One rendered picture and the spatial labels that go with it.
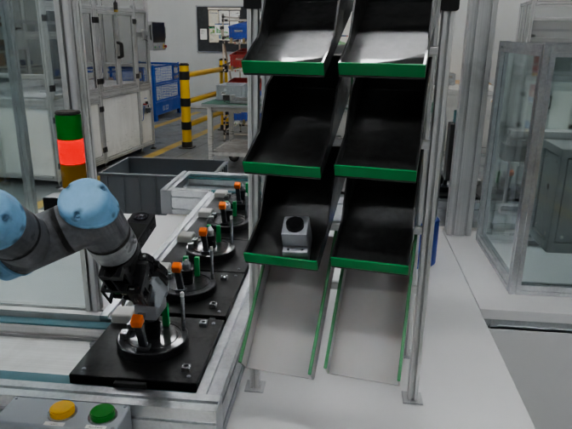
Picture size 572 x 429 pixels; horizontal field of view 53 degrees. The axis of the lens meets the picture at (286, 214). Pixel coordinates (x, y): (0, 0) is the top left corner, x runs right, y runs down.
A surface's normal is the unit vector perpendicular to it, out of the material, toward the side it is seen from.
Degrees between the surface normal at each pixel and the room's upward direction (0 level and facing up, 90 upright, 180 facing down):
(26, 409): 0
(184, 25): 90
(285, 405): 0
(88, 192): 40
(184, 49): 90
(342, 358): 45
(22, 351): 0
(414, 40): 25
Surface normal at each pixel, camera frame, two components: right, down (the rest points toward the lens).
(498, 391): 0.01, -0.95
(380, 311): -0.18, -0.47
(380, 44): -0.11, -0.74
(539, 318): -0.11, 0.30
